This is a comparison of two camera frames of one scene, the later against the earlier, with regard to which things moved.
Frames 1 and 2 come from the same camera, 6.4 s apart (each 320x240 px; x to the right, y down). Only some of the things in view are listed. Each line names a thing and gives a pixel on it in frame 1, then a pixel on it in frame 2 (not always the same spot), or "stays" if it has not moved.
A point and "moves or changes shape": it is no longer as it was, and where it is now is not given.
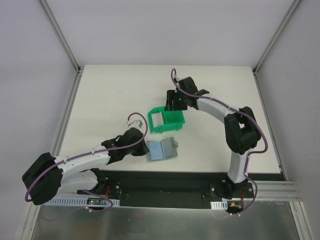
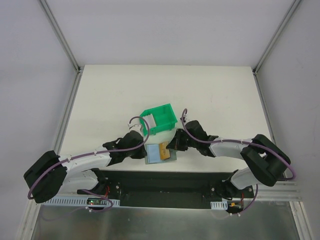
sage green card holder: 163,150 moves or changes shape
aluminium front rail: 275,191 stays
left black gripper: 141,149 stays
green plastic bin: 171,119 moves or changes shape
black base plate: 171,189 stays
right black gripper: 175,99 → 177,143
